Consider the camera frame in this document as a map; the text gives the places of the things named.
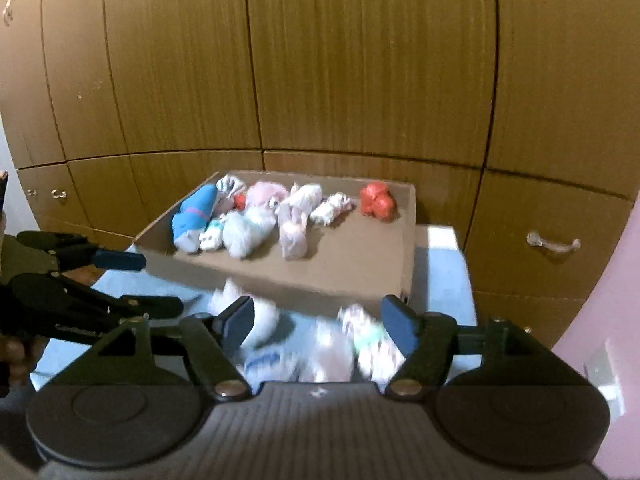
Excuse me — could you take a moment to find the white plastic bag bundle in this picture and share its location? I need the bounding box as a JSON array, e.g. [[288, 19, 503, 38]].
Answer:
[[337, 304, 405, 385]]

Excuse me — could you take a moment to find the white fluffy sock bundle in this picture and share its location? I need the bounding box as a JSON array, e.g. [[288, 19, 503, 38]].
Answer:
[[207, 278, 280, 351]]

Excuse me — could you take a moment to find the grey sock with purple flower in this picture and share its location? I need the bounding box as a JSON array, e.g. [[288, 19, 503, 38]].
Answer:
[[241, 346, 299, 388]]

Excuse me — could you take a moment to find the white pink bundle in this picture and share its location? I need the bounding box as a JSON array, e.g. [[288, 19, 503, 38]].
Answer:
[[298, 318, 355, 384]]

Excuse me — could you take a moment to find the white bundle with teal band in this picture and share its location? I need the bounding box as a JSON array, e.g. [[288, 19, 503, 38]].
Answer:
[[198, 218, 224, 252]]

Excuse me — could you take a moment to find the clear plastic bundle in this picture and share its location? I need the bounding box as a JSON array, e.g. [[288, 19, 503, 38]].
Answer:
[[222, 206, 277, 260]]

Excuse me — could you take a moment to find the white blue striped sock bundle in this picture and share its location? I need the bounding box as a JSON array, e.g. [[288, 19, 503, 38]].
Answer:
[[215, 174, 246, 214]]

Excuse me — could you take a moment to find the small orange plastic bag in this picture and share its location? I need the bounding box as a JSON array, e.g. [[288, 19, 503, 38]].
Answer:
[[359, 181, 397, 222]]

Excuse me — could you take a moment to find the pink fluffy plush toy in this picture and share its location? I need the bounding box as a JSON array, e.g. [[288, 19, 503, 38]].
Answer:
[[245, 181, 290, 211]]

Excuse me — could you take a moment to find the orange bag with green tie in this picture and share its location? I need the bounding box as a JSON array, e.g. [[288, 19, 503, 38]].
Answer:
[[233, 193, 246, 211]]

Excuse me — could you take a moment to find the large white bundle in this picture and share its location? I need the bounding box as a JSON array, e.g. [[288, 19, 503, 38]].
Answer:
[[278, 183, 323, 261]]

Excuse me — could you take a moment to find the white purple patterned sock bundle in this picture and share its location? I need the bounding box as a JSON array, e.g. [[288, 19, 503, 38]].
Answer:
[[309, 193, 354, 226]]

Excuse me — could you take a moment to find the brown cardboard box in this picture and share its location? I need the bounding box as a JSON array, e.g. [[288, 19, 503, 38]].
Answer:
[[134, 182, 416, 316]]

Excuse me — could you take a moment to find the wooden wardrobe with drawers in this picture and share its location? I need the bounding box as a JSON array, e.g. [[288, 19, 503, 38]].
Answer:
[[1, 0, 639, 344]]

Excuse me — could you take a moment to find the small left drawer handle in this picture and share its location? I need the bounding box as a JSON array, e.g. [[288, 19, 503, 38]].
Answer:
[[51, 190, 67, 200]]

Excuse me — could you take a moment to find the upper metal drawer handle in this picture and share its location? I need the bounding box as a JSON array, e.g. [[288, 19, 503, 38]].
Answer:
[[526, 231, 582, 256]]

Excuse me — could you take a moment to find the white wall socket plate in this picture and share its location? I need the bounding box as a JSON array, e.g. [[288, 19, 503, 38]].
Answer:
[[584, 339, 626, 422]]

